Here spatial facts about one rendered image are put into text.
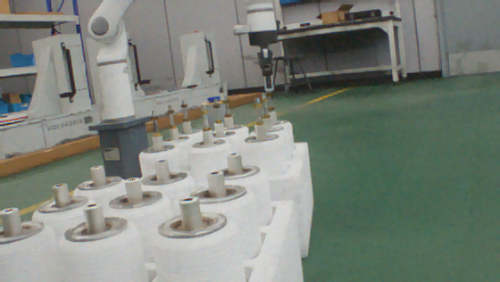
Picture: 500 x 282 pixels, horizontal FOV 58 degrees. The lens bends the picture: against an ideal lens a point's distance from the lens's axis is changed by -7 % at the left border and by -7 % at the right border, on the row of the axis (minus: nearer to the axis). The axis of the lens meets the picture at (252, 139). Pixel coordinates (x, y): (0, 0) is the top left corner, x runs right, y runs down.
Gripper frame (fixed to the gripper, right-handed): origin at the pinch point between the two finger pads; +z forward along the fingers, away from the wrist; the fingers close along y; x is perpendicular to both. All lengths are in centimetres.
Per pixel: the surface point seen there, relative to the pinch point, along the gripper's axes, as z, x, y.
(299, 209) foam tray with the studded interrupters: 24.2, -2.6, -32.7
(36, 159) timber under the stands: 32, 137, 139
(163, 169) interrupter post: 9, 19, -54
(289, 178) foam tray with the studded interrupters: 17.6, -1.2, -32.5
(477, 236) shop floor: 35, -40, -35
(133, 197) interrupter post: 10, 22, -65
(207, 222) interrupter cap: 10, 10, -77
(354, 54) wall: -5, -126, 481
